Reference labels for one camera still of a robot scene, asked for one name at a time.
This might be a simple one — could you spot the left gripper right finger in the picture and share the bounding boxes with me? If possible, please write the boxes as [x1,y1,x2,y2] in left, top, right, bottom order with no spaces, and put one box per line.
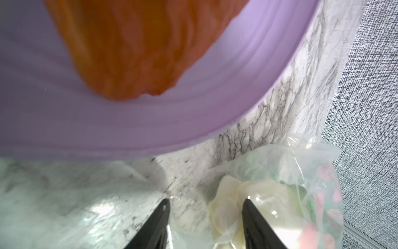
[242,199,287,249]

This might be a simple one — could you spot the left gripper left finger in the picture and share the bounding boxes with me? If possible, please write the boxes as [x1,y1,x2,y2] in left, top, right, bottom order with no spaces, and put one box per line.
[124,199,171,249]

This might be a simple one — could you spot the green chinese cabbage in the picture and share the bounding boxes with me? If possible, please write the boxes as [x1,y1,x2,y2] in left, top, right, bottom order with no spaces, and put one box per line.
[208,175,309,249]

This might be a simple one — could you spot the clear zip-top bag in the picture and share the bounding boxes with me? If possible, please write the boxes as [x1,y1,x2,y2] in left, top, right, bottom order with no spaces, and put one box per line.
[168,134,344,249]

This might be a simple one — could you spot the purple plate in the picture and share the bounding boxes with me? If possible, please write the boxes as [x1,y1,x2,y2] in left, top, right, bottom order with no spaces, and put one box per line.
[1,1,319,161]

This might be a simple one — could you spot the orange food piece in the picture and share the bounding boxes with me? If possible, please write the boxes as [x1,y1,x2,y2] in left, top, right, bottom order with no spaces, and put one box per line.
[45,1,247,101]

